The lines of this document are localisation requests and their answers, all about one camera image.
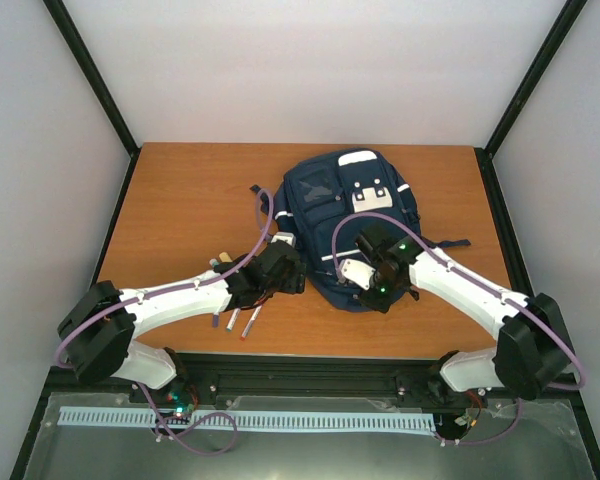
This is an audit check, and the navy blue backpack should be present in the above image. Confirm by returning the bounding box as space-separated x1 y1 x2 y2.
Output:
260 148 450 313

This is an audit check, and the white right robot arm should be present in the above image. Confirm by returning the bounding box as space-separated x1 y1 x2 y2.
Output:
338 224 575 400

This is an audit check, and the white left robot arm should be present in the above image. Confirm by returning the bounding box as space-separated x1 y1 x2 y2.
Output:
57 241 306 403

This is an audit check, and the red cap white marker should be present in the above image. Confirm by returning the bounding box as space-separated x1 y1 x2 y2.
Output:
240 305 263 341

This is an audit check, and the teal cap white marker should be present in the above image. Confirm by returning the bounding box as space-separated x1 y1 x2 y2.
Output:
226 308 241 332

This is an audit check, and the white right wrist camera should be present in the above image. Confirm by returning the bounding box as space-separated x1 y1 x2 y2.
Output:
339 258 376 290

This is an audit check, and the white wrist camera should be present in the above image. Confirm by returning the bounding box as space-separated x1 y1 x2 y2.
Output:
339 258 376 290
271 231 296 248

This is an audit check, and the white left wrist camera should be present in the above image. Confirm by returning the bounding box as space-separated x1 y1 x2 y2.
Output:
271 231 296 248

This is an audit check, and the black aluminium frame rail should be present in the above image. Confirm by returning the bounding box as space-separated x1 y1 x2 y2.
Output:
44 349 581 416

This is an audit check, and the light blue cable duct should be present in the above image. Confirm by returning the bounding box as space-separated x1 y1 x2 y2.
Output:
57 406 436 435

